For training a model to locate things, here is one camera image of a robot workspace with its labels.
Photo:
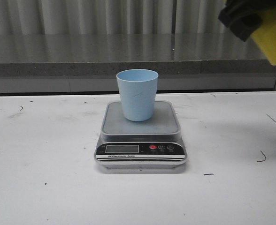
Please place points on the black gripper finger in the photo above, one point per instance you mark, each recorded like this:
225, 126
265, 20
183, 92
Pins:
241, 16

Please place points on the yellow squeeze bottle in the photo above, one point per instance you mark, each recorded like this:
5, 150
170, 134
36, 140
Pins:
265, 35

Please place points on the light blue plastic cup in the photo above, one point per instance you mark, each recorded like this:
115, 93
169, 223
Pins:
137, 89

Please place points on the silver digital kitchen scale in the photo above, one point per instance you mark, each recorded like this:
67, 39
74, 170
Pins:
155, 143

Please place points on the grey steel counter shelf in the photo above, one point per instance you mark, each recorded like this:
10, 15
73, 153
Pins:
71, 64

